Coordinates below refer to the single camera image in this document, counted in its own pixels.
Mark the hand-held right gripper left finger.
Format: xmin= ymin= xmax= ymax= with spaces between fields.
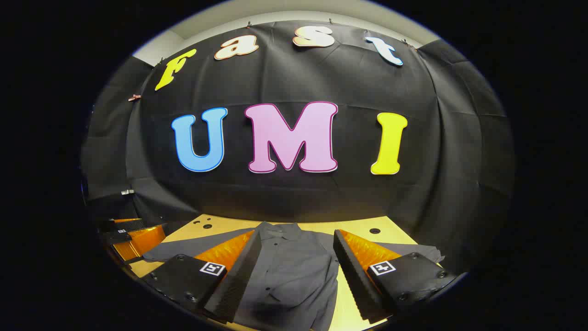
xmin=142 ymin=229 xmax=263 ymax=324

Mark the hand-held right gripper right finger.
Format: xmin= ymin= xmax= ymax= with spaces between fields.
xmin=333 ymin=229 xmax=458 ymax=325

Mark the grey button shirt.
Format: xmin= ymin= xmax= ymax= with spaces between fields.
xmin=142 ymin=222 xmax=445 ymax=331

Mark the black backdrop cloth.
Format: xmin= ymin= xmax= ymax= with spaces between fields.
xmin=80 ymin=21 xmax=516 ymax=276

